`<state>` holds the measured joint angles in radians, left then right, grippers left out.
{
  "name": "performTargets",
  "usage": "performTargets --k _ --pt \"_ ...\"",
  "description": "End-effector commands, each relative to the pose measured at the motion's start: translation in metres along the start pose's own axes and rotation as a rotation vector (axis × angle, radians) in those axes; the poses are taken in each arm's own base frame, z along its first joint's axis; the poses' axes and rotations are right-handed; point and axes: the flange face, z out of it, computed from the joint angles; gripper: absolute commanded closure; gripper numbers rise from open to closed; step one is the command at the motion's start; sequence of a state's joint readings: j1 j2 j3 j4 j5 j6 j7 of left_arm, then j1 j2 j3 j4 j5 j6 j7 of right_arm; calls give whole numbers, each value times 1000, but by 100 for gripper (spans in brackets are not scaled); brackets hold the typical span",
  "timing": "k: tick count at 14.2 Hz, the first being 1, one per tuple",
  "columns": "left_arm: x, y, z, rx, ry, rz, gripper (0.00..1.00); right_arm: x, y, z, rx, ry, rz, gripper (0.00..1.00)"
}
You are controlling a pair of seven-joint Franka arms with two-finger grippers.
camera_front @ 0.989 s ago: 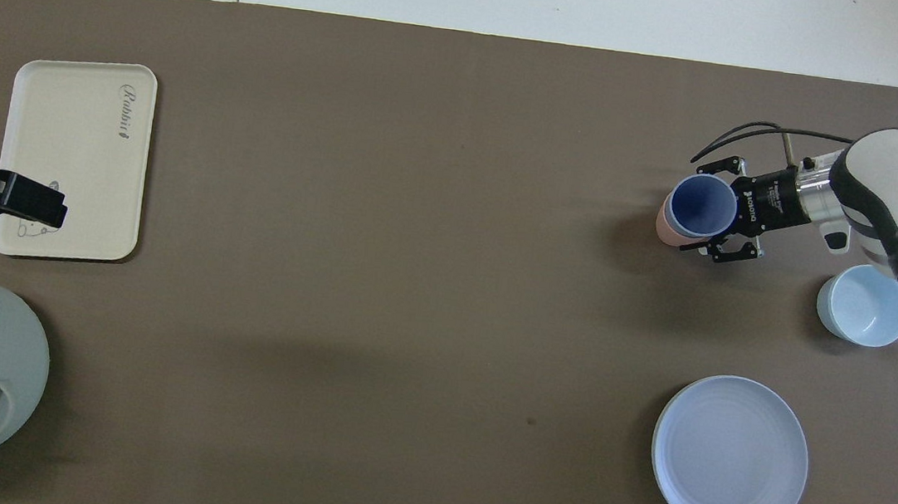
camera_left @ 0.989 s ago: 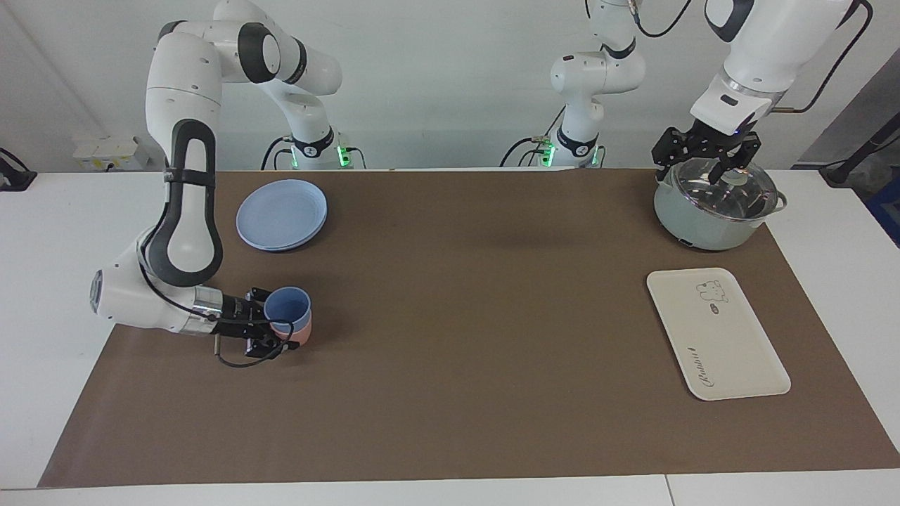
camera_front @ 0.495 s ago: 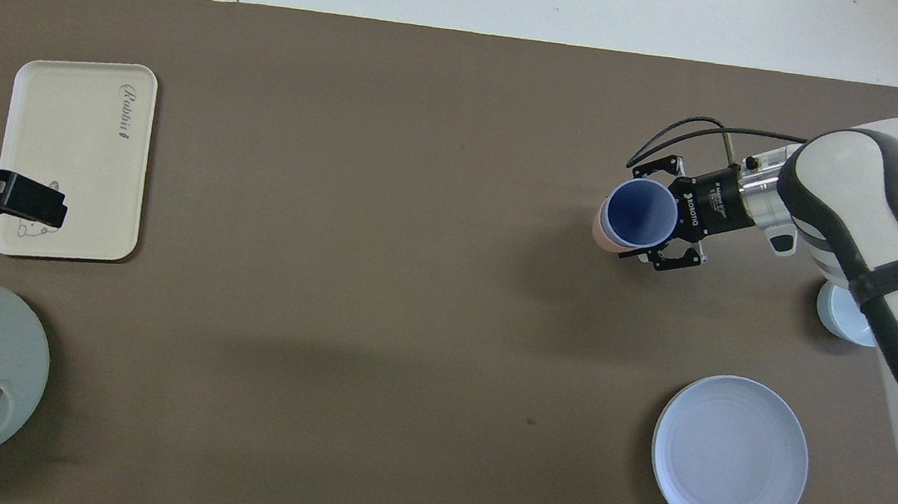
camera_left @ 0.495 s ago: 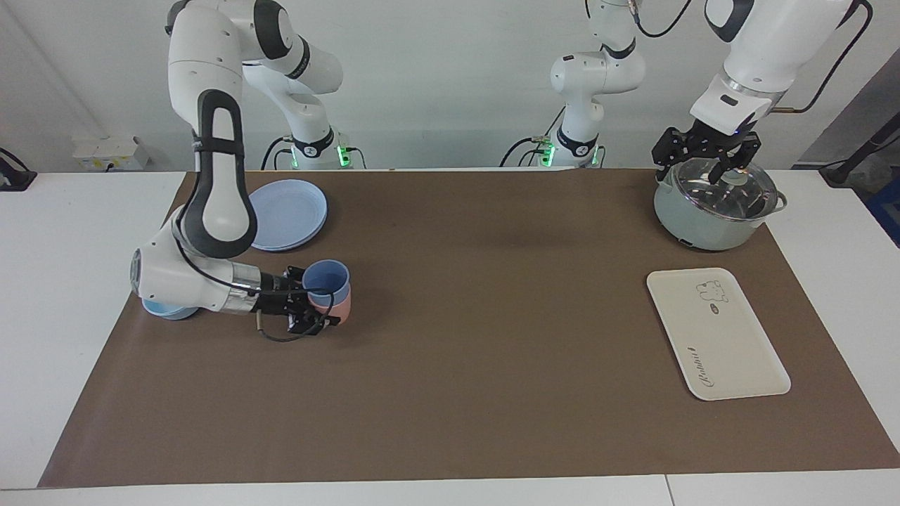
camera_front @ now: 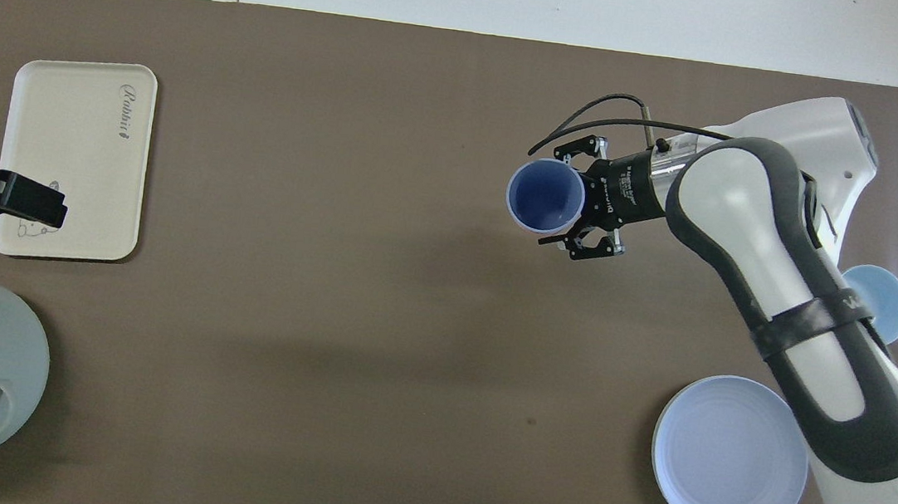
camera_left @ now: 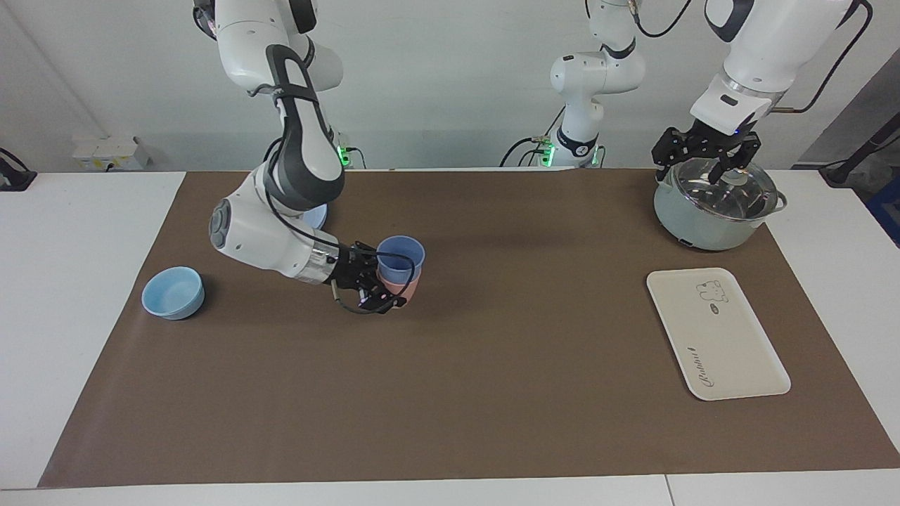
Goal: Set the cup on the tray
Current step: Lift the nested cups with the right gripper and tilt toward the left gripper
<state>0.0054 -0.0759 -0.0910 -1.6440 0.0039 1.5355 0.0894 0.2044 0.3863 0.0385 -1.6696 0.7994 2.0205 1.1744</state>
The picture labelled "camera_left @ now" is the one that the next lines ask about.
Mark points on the black stand base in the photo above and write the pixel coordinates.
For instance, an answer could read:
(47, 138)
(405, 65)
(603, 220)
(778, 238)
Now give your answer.
(854, 165)

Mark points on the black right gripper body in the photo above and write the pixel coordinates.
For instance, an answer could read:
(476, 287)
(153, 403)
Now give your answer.
(351, 268)

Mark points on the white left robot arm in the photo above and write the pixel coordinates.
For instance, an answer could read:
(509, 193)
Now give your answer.
(598, 77)

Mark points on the cream rabbit print tray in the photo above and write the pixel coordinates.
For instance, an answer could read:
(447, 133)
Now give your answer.
(717, 337)

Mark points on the blue plastic cup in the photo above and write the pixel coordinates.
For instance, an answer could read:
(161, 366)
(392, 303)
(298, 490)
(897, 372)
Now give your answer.
(402, 247)

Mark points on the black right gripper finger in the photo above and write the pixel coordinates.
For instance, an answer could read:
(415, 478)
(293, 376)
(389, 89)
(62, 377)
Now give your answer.
(383, 303)
(369, 249)

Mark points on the glass pot lid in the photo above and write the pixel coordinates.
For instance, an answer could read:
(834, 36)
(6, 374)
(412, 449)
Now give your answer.
(703, 190)

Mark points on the blue box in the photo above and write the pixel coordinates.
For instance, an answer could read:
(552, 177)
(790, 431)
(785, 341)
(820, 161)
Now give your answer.
(887, 211)

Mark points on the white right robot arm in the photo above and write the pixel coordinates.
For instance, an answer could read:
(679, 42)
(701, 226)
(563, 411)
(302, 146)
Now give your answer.
(267, 239)

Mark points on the brown paper table mat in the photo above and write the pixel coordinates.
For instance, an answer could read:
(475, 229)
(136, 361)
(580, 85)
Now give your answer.
(492, 351)

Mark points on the white wall power strip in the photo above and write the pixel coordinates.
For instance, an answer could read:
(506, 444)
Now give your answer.
(109, 153)

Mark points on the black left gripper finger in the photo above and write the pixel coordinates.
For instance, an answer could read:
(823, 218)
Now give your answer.
(664, 151)
(742, 151)

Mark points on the light blue bowl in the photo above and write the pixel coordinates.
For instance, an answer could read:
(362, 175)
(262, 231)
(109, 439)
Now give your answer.
(173, 294)

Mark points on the pink plastic cup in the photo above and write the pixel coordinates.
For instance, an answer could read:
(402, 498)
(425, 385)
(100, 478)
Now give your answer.
(404, 287)

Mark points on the light blue plate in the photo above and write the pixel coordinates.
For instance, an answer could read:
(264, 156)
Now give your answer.
(320, 216)

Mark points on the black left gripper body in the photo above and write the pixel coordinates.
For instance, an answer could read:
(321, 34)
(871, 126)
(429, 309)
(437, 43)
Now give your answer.
(714, 140)

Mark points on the black device on table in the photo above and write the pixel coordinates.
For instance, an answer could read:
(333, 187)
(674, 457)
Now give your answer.
(15, 176)

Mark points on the pale green cooking pot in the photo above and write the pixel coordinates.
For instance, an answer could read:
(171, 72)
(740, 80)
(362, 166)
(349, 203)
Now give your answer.
(696, 225)

